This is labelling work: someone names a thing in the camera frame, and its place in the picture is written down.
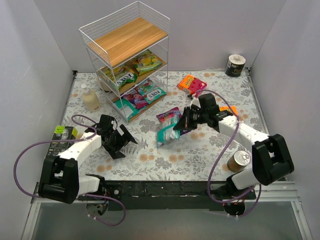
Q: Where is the purple Fox's berries candy bag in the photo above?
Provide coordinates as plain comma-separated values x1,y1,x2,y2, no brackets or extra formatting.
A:
156,107,190,136
123,89,148,110

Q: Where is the teal mint candy bag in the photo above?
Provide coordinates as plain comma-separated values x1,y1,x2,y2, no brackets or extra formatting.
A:
156,116,181,148
114,98,140,121

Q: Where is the red orange candy box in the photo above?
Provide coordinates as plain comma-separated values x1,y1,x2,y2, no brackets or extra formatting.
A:
177,74,207,98

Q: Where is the teal Fox's fruit candy bag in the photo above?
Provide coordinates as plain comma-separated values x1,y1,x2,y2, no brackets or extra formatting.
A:
135,78,166,104

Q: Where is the green yellow Fox's candy bag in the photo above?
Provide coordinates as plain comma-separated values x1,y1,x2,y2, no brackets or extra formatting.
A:
131,49,163,76
97,64,138,90

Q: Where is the white wire wooden shelf rack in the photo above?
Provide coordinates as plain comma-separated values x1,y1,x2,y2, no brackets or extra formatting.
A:
79,1,171,124

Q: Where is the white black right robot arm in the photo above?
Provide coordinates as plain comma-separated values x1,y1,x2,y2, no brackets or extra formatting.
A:
173,90,295,200

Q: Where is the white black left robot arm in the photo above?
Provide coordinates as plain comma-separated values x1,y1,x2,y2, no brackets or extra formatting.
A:
38,114,137,204

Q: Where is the floral patterned table mat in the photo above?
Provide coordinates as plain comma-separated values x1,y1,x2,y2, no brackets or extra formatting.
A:
79,71,266,181

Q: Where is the cream liquid bottle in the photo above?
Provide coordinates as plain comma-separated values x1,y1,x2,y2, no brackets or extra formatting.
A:
80,84,101,112

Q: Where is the black green product box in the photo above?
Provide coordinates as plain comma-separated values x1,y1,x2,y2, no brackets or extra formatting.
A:
45,125,78,158

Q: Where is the metal tin can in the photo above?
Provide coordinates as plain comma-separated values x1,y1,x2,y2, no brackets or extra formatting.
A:
227,150,251,173

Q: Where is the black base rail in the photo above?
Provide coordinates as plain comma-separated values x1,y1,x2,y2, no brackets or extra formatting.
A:
82,178,257,211

